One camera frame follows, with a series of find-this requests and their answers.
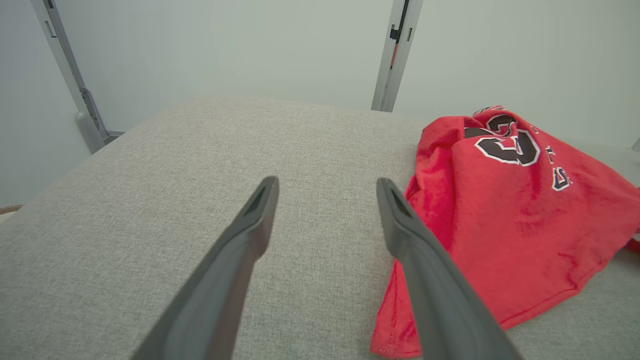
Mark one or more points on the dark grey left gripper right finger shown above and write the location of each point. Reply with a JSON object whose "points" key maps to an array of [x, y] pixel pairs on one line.
{"points": [[440, 300]]}

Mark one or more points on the grey partition post black latch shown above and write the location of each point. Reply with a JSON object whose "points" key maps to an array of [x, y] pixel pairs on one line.
{"points": [[392, 75]]}

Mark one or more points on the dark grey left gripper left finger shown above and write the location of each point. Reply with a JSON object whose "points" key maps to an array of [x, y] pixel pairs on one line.
{"points": [[225, 280]]}

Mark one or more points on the grey partition post cylinder feet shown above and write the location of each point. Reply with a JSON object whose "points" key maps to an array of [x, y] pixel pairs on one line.
{"points": [[70, 75]]}

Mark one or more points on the red sports garment white trim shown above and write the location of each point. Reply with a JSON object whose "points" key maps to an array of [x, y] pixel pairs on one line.
{"points": [[500, 225]]}

